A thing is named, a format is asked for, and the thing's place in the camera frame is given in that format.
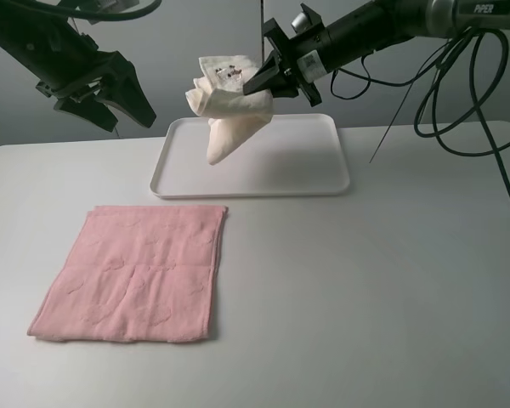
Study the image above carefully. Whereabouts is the pink towel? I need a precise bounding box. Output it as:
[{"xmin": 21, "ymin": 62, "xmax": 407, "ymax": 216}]
[{"xmin": 27, "ymin": 205, "xmax": 228, "ymax": 343}]

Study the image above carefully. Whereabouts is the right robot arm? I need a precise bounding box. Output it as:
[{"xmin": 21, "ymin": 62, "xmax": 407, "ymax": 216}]
[{"xmin": 243, "ymin": 0, "xmax": 510, "ymax": 105}]

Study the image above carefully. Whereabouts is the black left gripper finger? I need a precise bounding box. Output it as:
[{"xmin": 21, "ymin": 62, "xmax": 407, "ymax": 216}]
[
  {"xmin": 104, "ymin": 67, "xmax": 156, "ymax": 127},
  {"xmin": 54, "ymin": 98, "xmax": 118, "ymax": 131}
]

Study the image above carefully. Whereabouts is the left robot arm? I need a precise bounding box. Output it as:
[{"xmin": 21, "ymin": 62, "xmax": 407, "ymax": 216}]
[{"xmin": 0, "ymin": 1, "xmax": 160, "ymax": 132}]

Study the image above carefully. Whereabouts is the white plastic tray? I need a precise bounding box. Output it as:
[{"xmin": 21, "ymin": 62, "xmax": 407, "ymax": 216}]
[{"xmin": 150, "ymin": 114, "xmax": 350, "ymax": 200}]

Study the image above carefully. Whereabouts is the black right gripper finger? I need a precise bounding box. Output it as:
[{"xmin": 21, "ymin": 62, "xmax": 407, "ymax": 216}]
[{"xmin": 242, "ymin": 50, "xmax": 281, "ymax": 95}]

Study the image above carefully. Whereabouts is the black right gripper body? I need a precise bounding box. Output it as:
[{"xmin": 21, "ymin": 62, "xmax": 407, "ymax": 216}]
[{"xmin": 262, "ymin": 18, "xmax": 321, "ymax": 106}]

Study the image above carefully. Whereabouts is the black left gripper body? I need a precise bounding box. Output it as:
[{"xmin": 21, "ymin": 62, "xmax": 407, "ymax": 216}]
[{"xmin": 36, "ymin": 52, "xmax": 134, "ymax": 109}]

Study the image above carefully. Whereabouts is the white towel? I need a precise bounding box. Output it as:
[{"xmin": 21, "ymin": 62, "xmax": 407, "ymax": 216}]
[{"xmin": 185, "ymin": 55, "xmax": 274, "ymax": 165}]

